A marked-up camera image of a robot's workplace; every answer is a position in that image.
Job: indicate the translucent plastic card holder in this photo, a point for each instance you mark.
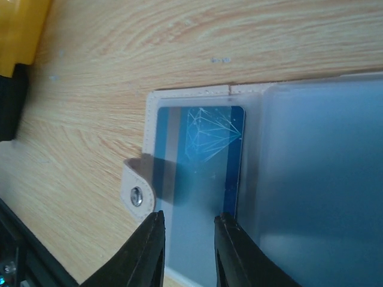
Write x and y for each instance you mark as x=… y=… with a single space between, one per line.
x=189 y=246

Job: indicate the yellow bin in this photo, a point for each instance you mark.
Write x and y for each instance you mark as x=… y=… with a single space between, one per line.
x=22 y=22

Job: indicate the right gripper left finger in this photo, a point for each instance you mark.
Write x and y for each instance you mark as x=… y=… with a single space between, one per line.
x=140 y=261

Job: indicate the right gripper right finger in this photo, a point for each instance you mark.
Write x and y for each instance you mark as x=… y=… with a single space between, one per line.
x=239 y=261

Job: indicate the dark blue card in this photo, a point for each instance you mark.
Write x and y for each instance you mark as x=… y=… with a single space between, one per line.
x=197 y=160

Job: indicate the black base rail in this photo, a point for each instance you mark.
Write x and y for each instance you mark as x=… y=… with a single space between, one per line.
x=25 y=261

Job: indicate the black bin near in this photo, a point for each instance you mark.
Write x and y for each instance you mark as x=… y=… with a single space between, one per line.
x=13 y=95

